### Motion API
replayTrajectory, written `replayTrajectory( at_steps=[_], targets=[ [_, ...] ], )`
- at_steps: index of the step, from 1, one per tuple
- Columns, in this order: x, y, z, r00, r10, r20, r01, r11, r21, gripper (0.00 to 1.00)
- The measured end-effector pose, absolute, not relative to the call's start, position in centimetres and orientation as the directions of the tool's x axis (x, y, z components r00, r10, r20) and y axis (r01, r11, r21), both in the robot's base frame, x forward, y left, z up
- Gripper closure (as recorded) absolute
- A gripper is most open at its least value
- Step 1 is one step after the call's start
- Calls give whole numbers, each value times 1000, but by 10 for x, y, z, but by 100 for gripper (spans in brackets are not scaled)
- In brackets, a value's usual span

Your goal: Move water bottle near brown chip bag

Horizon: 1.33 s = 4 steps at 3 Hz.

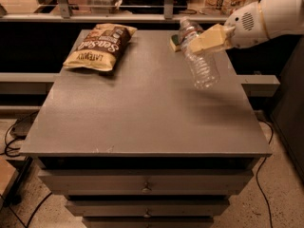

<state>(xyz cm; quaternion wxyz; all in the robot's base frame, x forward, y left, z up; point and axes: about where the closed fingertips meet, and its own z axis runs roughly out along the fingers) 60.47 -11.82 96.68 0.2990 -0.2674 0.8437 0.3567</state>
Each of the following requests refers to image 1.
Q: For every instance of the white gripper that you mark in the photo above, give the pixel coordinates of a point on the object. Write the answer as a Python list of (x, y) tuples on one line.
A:
[(247, 28)]

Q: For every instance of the clear plastic water bottle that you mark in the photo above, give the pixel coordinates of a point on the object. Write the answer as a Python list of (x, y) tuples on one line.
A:
[(203, 66)]

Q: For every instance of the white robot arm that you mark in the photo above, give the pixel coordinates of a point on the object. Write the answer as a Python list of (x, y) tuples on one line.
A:
[(282, 17)]

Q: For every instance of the brown chip bag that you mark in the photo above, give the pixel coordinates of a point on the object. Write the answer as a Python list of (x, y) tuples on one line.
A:
[(102, 47)]

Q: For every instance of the green yellow sponge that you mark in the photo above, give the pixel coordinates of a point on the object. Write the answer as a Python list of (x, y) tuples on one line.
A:
[(175, 43)]

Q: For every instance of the grey drawer cabinet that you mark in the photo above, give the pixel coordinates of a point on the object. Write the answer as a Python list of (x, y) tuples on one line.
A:
[(146, 116)]

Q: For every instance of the top grey drawer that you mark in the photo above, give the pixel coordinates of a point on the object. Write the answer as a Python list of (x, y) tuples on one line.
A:
[(145, 182)]

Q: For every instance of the grey drawer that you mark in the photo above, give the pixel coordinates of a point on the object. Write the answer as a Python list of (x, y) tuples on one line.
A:
[(147, 208), (145, 182), (148, 222)]

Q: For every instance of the grey power strip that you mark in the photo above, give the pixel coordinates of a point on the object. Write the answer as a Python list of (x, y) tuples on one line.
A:
[(21, 127)]

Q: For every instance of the middle grey drawer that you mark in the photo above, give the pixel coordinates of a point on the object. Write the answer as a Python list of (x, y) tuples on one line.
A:
[(147, 208)]

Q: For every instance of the bottom grey drawer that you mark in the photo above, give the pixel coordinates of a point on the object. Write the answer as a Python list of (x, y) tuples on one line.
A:
[(148, 222)]

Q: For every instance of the metal railing frame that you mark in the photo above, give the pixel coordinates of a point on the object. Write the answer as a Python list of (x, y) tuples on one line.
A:
[(118, 11)]

